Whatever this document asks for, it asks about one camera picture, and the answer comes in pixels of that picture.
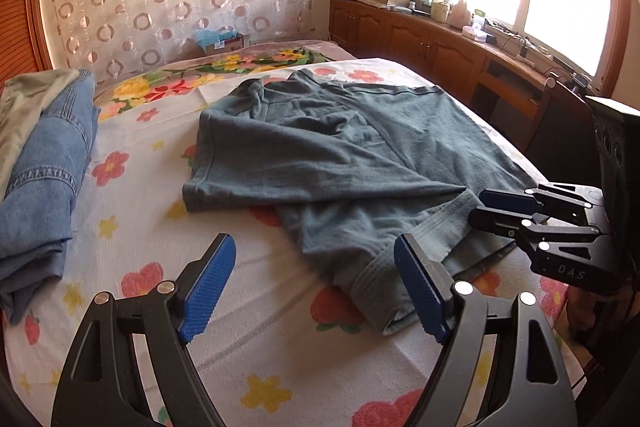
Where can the white floral bedsheet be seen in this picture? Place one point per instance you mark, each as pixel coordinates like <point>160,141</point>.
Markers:
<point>150,207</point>

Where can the white jar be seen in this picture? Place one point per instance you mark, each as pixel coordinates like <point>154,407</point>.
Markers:
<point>440,11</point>

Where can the beige floral blanket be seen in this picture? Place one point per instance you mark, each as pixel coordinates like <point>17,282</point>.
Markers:
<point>165,87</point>

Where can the pink bottle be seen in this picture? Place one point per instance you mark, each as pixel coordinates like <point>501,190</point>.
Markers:
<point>461,13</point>

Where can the long wooden cabinet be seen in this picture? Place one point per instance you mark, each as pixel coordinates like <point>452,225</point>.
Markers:
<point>400,37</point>

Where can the blue jeans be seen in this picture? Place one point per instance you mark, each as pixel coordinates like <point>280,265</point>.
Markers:
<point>45,187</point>

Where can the light blue cloth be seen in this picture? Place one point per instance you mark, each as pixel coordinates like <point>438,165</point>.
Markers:
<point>212,37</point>

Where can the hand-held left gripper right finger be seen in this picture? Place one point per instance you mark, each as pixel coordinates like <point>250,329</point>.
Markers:
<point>420,292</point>

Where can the dark chair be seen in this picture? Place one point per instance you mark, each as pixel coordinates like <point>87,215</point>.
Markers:
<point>560,127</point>

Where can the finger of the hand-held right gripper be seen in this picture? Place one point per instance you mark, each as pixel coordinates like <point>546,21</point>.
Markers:
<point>495,222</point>
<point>505,201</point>

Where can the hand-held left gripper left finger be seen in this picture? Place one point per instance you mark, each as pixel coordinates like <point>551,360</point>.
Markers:
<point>210,287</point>

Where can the grey-blue pants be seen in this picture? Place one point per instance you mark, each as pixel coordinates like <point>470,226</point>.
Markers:
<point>325,157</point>

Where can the pale beige garment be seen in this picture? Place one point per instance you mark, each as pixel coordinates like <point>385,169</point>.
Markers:
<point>25,97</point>

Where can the small cardboard box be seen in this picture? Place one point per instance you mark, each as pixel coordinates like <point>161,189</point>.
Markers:
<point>230,44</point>

